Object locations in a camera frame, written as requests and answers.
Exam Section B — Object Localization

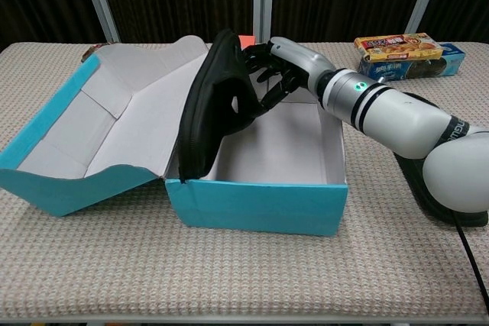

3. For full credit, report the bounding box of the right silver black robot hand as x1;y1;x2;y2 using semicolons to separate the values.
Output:
240;35;337;111

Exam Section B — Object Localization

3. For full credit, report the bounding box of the black rubber slipper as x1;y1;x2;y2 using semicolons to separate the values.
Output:
393;92;489;228
177;28;272;186

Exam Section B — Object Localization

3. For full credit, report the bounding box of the yellow curry box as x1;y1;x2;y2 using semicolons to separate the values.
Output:
353;32;444;63

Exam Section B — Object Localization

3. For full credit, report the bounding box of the blue snack package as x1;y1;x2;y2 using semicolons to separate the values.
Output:
357;42;468;85

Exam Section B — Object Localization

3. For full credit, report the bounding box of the light blue shoe box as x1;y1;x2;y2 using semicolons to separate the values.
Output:
0;34;349;237

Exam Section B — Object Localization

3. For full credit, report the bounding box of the brown snack wrapper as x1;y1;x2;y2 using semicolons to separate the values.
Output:
81;41;115;63

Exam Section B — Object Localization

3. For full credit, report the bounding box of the beige waffle tablecloth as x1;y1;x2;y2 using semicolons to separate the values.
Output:
0;41;489;319

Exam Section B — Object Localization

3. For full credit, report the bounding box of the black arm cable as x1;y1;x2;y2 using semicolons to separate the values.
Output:
453;210;489;306

